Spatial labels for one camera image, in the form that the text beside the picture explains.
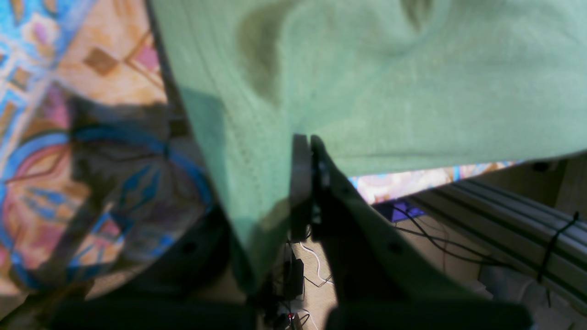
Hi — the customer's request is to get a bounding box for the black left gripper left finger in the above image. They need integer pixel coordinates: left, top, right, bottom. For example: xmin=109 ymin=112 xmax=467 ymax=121
xmin=48 ymin=207 xmax=256 ymax=330

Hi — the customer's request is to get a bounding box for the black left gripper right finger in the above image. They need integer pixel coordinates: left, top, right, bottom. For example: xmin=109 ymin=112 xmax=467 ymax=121
xmin=289 ymin=134 xmax=535 ymax=330

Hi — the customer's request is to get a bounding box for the olive green t-shirt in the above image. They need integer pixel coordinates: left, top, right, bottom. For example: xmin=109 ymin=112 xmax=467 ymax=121
xmin=151 ymin=0 xmax=587 ymax=292

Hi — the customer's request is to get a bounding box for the black box on floor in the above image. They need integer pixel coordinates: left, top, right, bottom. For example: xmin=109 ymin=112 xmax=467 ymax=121
xmin=282 ymin=243 xmax=305 ymax=301

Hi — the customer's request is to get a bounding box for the colourful patterned tablecloth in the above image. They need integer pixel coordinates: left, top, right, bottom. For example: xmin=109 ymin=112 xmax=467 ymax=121
xmin=0 ymin=0 xmax=523 ymax=298

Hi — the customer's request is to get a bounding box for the aluminium table frame rail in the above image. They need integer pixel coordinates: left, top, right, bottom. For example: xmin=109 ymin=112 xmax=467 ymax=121
xmin=405 ymin=180 xmax=587 ymax=310

